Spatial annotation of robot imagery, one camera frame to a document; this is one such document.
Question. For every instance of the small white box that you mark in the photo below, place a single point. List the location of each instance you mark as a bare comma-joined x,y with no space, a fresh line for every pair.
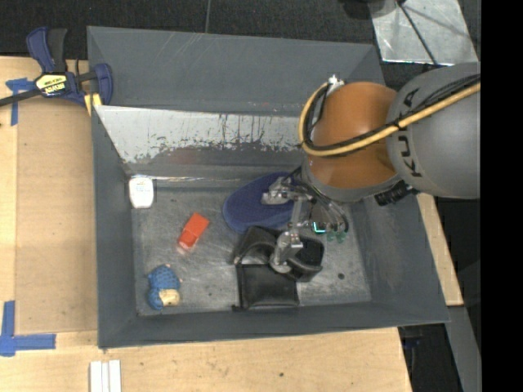
141,192

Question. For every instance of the pale wood flat board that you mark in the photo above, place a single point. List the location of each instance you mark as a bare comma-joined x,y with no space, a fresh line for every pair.
55,219

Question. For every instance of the black cylinder on white bracket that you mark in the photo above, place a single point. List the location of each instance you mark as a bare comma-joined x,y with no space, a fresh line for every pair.
394,194

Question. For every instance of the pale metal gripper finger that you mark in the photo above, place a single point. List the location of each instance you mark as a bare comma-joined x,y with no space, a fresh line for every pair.
274,193
286,249

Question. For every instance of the grey metal bin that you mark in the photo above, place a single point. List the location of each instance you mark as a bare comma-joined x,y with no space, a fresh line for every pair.
196,76

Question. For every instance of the blue knitted toy animal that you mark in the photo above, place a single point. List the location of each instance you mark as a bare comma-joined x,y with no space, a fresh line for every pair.
161,280

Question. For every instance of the orange-red block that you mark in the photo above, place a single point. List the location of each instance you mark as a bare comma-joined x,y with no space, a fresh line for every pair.
194,230

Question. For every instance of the black square wallet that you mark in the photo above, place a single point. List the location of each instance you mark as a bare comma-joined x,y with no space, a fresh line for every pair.
265,286

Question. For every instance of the black curved pouch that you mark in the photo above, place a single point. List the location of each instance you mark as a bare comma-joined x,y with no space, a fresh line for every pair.
255,243

